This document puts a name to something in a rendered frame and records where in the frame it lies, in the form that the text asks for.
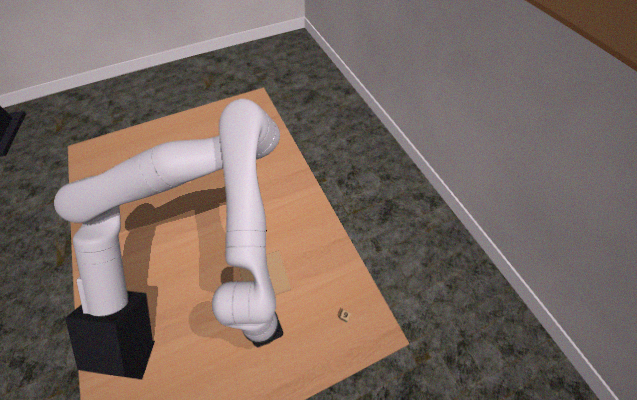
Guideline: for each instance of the beige letter block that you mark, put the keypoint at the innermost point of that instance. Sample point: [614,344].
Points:
[345,315]

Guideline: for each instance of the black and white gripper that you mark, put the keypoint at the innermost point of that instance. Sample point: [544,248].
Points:
[273,333]

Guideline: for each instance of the tan square mat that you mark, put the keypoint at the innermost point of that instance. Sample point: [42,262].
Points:
[276,270]

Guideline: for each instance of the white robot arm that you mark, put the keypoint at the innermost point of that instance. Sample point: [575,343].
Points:
[246,133]

